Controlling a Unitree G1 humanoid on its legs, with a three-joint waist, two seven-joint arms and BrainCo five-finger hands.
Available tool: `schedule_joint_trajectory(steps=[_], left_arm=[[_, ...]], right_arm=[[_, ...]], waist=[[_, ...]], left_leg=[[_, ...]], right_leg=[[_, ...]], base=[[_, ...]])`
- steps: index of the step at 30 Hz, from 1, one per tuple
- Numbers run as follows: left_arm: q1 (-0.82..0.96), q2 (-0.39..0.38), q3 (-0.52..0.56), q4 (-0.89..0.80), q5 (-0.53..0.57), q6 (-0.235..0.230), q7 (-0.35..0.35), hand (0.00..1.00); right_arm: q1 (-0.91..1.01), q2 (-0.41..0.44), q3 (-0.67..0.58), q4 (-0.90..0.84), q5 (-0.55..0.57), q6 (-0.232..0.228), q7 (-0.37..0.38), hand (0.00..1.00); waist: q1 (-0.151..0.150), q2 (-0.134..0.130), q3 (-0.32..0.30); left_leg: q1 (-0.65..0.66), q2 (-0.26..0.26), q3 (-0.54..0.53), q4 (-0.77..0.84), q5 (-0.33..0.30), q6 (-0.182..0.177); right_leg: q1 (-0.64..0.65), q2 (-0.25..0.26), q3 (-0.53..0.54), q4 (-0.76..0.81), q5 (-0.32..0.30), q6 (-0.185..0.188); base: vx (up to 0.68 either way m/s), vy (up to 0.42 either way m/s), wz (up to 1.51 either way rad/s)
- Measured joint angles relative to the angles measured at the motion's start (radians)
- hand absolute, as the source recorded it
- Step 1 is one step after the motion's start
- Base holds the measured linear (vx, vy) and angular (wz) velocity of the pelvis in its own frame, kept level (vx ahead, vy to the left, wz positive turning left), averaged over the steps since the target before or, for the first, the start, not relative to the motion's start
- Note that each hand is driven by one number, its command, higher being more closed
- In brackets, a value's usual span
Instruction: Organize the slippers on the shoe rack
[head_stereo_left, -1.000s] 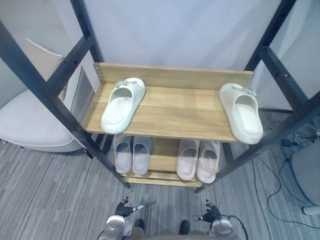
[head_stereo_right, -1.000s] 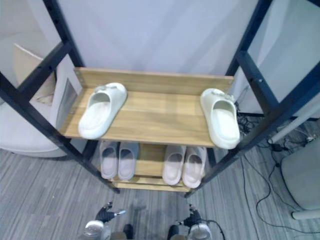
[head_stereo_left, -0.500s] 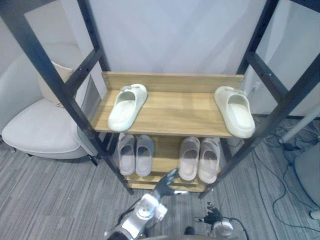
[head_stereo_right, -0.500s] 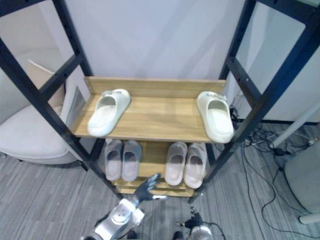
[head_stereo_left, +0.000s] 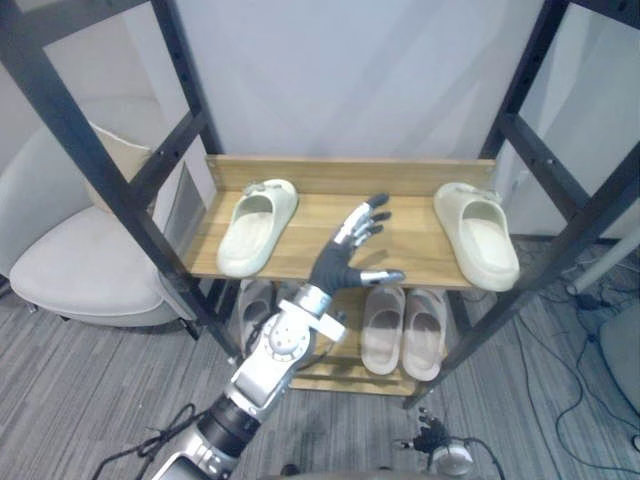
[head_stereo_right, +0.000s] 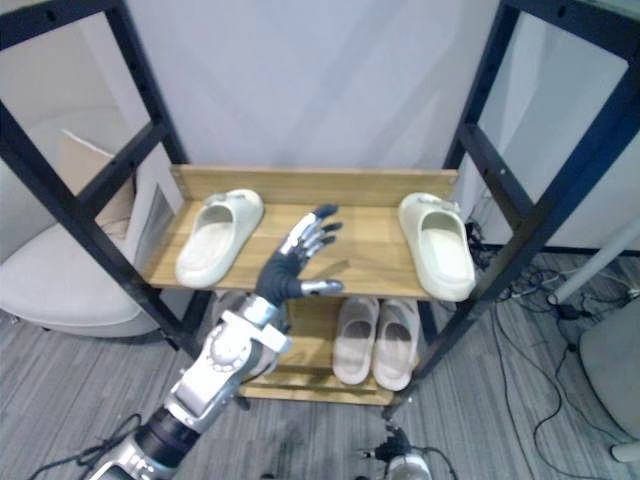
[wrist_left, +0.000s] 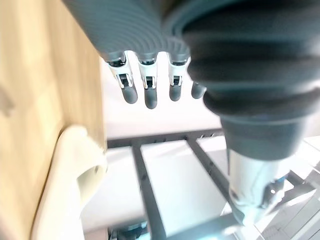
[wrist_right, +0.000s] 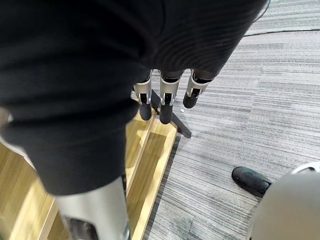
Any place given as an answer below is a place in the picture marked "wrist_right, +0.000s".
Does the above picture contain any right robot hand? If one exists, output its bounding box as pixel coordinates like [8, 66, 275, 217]
[0, 0, 268, 240]

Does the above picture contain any black metal rack leg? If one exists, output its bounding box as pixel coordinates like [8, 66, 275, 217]
[130, 89, 193, 138]

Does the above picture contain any dark robot foot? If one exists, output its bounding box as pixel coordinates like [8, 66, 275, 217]
[231, 166, 273, 198]

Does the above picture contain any silver robot leg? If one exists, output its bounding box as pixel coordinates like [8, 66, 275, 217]
[245, 161, 320, 240]

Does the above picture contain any black floor cable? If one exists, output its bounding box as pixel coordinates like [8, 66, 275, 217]
[242, 0, 320, 38]

